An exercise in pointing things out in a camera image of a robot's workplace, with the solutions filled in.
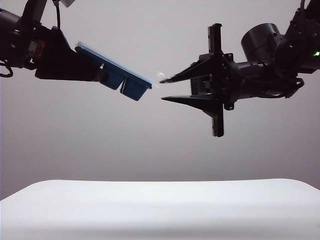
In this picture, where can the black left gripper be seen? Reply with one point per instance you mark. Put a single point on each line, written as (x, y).
(37, 45)

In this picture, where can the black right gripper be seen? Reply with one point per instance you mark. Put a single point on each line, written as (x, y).
(216, 82)

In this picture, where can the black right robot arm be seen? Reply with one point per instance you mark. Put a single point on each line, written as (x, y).
(260, 40)

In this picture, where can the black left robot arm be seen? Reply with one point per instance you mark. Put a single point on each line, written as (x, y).
(10, 30)

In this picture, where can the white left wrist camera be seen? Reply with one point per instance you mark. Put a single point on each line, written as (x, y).
(68, 2)

